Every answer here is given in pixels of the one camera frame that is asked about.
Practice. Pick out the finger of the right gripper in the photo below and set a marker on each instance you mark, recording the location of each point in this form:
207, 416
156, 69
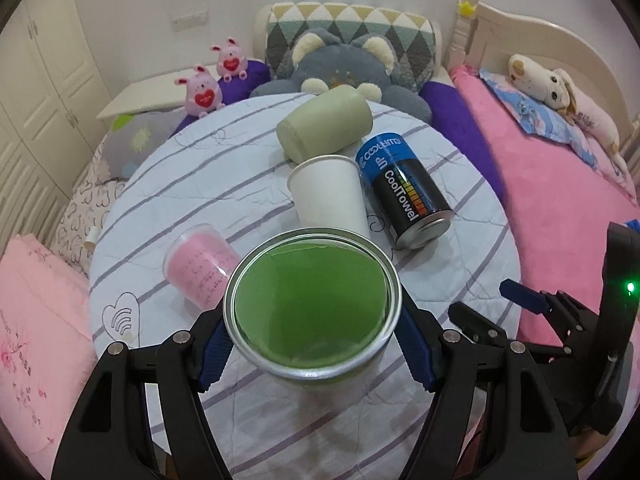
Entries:
564, 314
479, 335

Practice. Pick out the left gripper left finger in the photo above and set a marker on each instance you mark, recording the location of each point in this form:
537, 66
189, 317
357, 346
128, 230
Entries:
109, 435

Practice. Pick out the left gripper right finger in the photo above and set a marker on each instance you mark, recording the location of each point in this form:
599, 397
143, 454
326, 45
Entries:
492, 415

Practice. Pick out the pink clear plastic cup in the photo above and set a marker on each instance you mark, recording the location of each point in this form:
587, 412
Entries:
199, 263

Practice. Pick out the white paper cup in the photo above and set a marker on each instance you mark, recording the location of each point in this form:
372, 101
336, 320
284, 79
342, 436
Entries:
326, 191

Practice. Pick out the pale green cylindrical cup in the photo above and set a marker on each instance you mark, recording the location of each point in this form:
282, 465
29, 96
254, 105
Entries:
325, 124

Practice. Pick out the pink embroidered quilt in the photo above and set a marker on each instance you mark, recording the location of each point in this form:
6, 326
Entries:
46, 349

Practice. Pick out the pink fleece bed blanket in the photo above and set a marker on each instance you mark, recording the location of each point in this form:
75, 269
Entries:
558, 208

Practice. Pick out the blue black CoolTowel can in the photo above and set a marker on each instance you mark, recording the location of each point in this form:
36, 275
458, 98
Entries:
404, 190

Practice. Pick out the blue cartoon pillow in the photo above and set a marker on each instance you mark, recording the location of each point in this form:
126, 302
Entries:
535, 117

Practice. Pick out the heart patterned pillow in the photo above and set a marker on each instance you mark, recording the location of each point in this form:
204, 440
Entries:
87, 209

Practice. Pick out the white dog plush toy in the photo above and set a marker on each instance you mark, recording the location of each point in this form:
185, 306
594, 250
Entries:
557, 90

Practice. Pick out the cream wooden bed headboard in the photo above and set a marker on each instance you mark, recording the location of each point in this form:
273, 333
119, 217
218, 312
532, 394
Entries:
485, 37

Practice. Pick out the grey sun-print pillow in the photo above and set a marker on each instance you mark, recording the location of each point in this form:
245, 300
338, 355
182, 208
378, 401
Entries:
132, 139

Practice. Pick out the diamond patterned pillow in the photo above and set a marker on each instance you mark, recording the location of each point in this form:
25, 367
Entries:
416, 40

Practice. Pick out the grey bear plush cushion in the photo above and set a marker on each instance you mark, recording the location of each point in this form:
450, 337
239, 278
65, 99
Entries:
320, 62

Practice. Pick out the cream wardrobe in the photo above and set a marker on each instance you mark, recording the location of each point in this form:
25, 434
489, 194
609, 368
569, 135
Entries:
51, 96

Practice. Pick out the white bedside table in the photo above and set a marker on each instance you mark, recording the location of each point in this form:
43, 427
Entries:
155, 93

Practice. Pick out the pink pig plush front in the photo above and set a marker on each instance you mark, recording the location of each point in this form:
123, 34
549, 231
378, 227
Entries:
203, 93

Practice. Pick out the pink pig plush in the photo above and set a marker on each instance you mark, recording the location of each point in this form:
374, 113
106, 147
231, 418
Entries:
232, 61
203, 93

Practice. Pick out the pink pig plush rear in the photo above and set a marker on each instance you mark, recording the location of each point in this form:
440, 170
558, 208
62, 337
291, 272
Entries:
232, 61

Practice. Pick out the white wall socket plate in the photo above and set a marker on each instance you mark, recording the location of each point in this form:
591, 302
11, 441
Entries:
189, 21

